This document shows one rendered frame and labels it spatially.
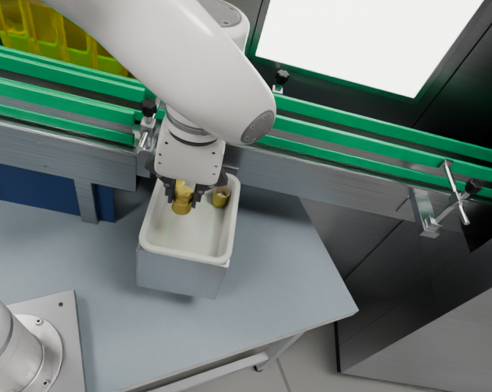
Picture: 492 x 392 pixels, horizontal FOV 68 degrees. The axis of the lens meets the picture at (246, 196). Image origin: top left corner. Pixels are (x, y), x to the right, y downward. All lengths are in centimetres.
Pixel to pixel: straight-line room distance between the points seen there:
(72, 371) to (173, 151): 50
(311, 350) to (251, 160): 115
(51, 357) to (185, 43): 68
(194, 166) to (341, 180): 45
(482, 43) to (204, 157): 70
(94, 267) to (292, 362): 106
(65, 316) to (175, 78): 65
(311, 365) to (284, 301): 84
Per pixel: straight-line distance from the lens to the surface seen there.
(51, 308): 90
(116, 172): 83
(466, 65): 104
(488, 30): 101
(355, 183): 92
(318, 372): 180
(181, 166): 56
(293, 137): 83
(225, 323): 92
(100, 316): 92
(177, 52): 33
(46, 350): 87
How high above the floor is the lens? 161
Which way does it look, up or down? 50 degrees down
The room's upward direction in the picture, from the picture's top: 21 degrees clockwise
